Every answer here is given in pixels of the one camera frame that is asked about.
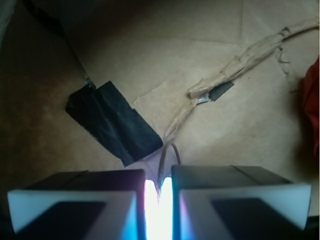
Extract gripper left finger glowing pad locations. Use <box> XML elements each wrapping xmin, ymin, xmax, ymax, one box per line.
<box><xmin>7</xmin><ymin>169</ymin><xmax>148</xmax><ymax>240</ymax></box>

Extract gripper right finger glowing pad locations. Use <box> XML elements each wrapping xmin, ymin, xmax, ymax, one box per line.
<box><xmin>171</xmin><ymin>165</ymin><xmax>312</xmax><ymax>240</ymax></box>

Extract silver key bunch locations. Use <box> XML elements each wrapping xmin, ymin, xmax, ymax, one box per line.
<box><xmin>155</xmin><ymin>140</ymin><xmax>181</xmax><ymax>201</ymax></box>

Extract black tape patch left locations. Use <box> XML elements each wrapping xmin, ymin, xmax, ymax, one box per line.
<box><xmin>65</xmin><ymin>81</ymin><xmax>163</xmax><ymax>167</ymax></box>

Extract small black tape strip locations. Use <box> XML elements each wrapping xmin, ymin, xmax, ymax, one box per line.
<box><xmin>208</xmin><ymin>81</ymin><xmax>234</xmax><ymax>102</ymax></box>

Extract brown paper bag liner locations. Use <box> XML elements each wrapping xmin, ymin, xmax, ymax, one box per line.
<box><xmin>0</xmin><ymin>0</ymin><xmax>320</xmax><ymax>196</ymax></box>

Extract crumpled red paper ball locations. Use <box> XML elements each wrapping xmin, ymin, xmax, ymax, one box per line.
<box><xmin>302</xmin><ymin>56</ymin><xmax>320</xmax><ymax>158</ymax></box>

